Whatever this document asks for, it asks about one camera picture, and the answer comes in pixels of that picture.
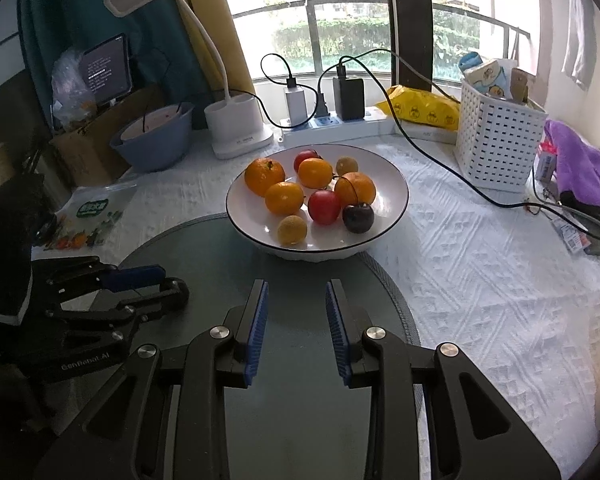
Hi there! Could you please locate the white plate with dark rim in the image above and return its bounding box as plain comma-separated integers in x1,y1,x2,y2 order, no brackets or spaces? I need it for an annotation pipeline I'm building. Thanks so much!
225,144,411,261

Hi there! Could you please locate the white flat box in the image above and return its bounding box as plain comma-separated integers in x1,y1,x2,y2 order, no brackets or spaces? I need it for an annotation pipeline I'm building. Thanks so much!
394,120,458,145

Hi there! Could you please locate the small yellow fruit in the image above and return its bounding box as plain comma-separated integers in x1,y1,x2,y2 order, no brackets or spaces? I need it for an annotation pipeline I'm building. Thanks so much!
277,215,308,246

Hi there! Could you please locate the small red fruit with stem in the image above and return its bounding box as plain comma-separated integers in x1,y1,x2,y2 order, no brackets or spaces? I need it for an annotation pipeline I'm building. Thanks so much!
293,149,322,173

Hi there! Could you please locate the round grey-green mat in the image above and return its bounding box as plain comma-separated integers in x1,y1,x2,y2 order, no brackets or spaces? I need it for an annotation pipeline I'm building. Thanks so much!
87,212,423,480

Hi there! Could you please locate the cartoon print packet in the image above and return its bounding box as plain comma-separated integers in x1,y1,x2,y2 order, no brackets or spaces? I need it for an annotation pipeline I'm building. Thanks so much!
465,60,511,98

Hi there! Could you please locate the white textured tablecloth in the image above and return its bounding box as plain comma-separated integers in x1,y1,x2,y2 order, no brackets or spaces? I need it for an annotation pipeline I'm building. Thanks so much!
55,127,600,480

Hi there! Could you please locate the white perforated basket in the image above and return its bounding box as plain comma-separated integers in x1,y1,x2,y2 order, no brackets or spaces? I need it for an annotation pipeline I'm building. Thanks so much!
455,77,548,192

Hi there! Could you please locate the pink white inner bowl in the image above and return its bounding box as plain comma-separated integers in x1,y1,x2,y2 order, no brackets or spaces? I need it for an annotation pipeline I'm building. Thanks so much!
120,106,182,142

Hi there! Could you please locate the small white carton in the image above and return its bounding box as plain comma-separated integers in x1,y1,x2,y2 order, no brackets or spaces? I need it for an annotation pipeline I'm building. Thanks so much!
534,140,561,183

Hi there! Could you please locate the hanging pale garment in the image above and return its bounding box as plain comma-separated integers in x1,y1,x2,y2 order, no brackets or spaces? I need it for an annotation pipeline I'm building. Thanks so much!
560,0,598,91

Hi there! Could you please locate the long black cable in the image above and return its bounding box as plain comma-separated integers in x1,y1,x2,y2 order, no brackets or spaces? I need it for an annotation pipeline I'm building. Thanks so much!
318,49,600,252

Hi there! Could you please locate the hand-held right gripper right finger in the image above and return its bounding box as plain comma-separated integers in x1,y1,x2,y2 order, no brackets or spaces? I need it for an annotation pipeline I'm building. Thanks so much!
325,279,563,480

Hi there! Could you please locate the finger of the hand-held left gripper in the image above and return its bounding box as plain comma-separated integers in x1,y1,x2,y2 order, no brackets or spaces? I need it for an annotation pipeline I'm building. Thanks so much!
32,256,167,294
46,277,191,334

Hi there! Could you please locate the balcony railing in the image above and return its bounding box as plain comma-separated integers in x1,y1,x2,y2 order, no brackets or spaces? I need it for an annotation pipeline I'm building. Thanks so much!
230,0,531,81

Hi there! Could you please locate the brown card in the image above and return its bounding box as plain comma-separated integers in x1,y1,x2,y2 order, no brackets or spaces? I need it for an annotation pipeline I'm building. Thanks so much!
510,67,530,106

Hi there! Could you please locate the fruit print zip bag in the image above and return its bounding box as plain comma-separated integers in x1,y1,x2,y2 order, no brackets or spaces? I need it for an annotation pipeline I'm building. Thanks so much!
42,182,138,252

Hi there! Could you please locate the white charger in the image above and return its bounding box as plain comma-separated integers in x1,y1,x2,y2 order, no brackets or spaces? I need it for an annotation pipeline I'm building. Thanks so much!
285,87,308,127

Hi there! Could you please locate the dark cherry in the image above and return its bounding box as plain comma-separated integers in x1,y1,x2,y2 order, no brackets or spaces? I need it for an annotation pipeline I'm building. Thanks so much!
342,202,375,234

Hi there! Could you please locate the cardboard box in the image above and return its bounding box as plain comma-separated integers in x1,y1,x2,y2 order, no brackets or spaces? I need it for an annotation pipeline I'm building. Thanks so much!
50,85,167,187

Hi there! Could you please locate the clear plastic bag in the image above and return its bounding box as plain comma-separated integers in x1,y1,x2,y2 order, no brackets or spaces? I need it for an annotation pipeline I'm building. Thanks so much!
50,50,98,131

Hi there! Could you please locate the black charger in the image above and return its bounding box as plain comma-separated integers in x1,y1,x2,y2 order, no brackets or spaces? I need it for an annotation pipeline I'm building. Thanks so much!
333,77,366,121

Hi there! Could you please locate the purple cloth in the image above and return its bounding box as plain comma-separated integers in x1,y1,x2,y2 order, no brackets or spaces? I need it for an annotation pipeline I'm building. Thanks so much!
544,120,600,213

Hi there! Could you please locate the yellow curtain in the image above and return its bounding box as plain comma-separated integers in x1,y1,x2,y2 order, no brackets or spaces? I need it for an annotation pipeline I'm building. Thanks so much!
185,0,256,131

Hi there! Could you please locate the yellow packet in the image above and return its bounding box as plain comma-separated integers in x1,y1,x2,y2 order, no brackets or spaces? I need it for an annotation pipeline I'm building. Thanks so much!
375,85,461,132

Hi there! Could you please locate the looped black cable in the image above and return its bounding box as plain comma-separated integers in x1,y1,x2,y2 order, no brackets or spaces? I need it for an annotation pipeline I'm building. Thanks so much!
252,53,311,129

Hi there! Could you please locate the white power strip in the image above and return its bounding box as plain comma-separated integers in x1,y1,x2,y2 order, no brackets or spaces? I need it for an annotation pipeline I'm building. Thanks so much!
280,110,396,148

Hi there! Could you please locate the small orange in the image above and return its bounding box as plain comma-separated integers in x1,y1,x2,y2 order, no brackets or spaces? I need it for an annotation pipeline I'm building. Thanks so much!
265,181,305,216
298,158,334,189

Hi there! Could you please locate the dark window frame post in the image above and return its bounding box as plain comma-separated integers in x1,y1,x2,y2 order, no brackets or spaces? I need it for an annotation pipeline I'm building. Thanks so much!
382,0,435,87

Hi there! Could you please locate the tablet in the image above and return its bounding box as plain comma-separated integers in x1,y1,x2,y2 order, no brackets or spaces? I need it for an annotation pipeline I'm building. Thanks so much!
80,34,133,106

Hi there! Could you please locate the white desk lamp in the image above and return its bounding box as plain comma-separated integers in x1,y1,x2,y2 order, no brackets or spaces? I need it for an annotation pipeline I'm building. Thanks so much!
104,0,275,161

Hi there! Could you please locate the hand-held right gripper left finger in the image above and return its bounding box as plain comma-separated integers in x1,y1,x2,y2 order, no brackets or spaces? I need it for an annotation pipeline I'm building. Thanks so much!
32,280,271,480

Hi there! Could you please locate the teal curtain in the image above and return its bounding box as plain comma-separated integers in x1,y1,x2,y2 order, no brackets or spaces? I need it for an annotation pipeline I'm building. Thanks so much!
20,0,206,131

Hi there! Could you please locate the large orange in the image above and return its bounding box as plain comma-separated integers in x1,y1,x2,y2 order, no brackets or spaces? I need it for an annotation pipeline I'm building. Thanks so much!
244,158,286,197

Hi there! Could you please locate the blue plastic bowl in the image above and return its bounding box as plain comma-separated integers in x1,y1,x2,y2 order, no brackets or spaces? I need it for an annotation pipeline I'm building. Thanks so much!
110,102,195,172

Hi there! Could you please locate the red plum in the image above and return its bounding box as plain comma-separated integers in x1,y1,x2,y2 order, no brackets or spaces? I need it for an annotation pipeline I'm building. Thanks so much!
307,189,342,226

